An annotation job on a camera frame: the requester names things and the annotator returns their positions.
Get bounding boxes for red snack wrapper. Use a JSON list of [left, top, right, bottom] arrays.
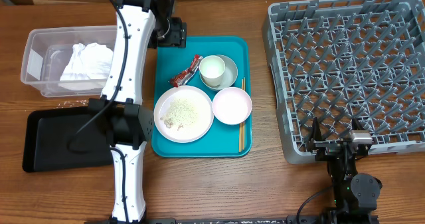
[[169, 55, 203, 87]]

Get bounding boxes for wooden chopstick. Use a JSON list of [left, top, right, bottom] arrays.
[[238, 78, 243, 153], [241, 78, 246, 151]]

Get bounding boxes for pink small bowl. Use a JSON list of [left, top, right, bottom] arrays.
[[212, 87, 252, 125]]

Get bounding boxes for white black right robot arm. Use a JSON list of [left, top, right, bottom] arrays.
[[294, 118, 383, 224]]

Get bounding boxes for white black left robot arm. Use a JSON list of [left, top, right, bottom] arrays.
[[82, 0, 187, 223]]

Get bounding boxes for grey dishwasher rack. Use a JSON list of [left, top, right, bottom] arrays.
[[262, 0, 424, 164]]

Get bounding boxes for clear plastic waste bin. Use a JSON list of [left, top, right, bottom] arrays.
[[21, 25, 116, 97]]

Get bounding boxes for white plastic cup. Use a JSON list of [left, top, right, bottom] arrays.
[[199, 55, 226, 86]]

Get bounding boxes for grey-green small bowl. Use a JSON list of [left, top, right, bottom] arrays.
[[200, 55, 238, 92]]

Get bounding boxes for large white dirty plate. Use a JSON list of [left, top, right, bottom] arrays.
[[153, 85, 214, 143]]

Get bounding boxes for white crumpled paper towel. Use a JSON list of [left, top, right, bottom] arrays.
[[59, 43, 114, 91]]

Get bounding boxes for teal serving tray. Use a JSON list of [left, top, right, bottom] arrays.
[[151, 36, 252, 158]]

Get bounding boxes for scattered rice crumbs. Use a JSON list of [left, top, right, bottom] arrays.
[[56, 99, 88, 108]]

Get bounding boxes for black rectangular tray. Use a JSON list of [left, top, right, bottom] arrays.
[[22, 106, 113, 173]]

